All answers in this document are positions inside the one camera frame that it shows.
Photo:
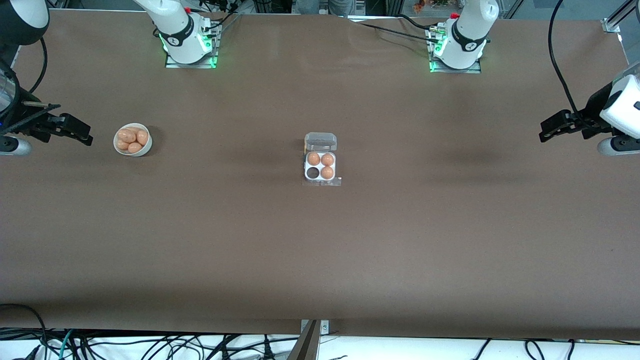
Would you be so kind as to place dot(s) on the clear plastic egg box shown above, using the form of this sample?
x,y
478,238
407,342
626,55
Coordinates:
x,y
320,141

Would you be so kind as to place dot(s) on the person in blue jeans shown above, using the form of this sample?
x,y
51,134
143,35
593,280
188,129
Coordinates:
x,y
307,5

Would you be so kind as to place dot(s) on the dark metal post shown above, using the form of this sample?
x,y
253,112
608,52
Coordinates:
x,y
306,347

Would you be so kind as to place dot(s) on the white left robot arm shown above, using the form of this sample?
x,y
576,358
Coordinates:
x,y
467,35

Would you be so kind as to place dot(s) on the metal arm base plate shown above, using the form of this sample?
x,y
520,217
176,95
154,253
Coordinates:
x,y
475,69
172,64

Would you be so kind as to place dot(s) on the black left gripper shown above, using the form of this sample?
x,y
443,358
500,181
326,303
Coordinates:
x,y
594,109

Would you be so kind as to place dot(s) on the small silver mounting bracket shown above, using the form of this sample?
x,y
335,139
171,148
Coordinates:
x,y
325,327

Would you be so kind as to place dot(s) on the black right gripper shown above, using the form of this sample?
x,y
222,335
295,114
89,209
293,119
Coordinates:
x,y
21,121

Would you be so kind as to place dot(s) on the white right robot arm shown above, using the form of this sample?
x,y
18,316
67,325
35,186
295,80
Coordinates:
x,y
177,30

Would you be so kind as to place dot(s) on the white round bowl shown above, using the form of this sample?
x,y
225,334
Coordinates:
x,y
148,148

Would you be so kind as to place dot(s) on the small orange object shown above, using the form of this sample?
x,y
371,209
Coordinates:
x,y
419,6

